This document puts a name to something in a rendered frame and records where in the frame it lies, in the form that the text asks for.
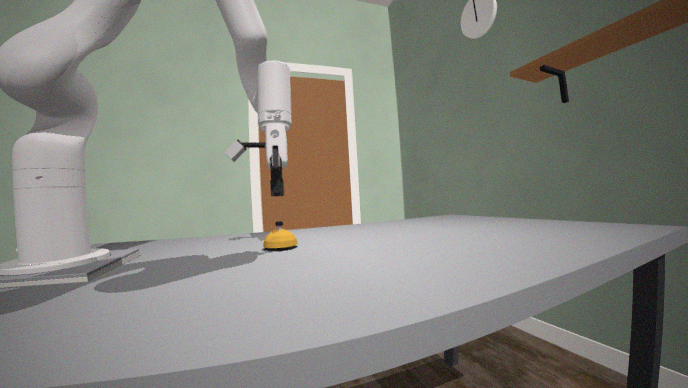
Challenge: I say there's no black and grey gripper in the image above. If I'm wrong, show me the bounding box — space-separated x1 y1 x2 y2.
260 123 290 197

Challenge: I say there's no gold dome bell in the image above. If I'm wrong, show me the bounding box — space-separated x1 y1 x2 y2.
263 221 298 251

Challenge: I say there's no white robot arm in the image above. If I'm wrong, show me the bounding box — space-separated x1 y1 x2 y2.
0 0 292 275

